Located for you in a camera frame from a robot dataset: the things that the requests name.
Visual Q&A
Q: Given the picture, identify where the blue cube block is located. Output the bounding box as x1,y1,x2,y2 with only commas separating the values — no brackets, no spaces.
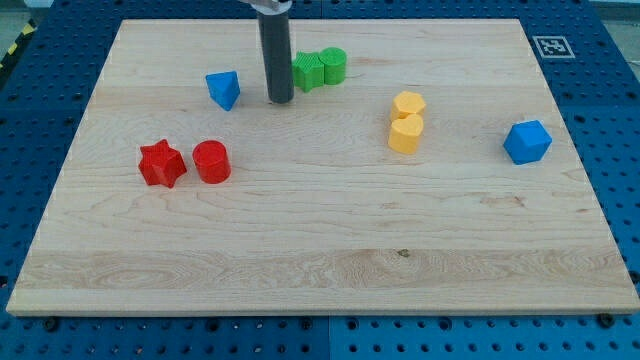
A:
503,120,553,165

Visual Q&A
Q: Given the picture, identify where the light wooden board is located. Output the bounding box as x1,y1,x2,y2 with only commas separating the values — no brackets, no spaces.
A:
7,19,639,317

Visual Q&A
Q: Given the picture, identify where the silver rod mount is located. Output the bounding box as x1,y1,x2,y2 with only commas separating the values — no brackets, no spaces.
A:
239,0,292,14

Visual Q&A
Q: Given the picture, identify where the white fiducial marker tag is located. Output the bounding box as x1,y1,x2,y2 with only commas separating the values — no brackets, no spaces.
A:
533,35,575,59

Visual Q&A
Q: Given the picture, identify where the green cylinder block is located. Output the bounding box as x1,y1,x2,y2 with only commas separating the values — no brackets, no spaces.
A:
319,47,347,85

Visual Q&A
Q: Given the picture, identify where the blue triangle block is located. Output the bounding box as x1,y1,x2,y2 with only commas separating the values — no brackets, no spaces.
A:
205,71,240,111

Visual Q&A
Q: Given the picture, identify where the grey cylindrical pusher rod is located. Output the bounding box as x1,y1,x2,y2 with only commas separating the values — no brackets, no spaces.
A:
257,12,294,104

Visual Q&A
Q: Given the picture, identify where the yellow pentagon block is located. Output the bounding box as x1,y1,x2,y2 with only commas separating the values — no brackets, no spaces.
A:
389,91,426,122

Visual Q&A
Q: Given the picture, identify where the green star block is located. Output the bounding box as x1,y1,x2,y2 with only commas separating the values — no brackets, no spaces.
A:
292,51,325,93

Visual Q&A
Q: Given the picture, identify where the red cylinder block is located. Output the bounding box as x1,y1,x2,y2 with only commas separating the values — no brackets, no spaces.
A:
192,140,231,184

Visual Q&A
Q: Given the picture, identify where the red star block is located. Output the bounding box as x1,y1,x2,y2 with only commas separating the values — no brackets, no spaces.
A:
138,139,187,188

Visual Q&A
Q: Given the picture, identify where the yellow heart block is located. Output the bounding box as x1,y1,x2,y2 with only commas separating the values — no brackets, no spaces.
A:
387,114,424,154

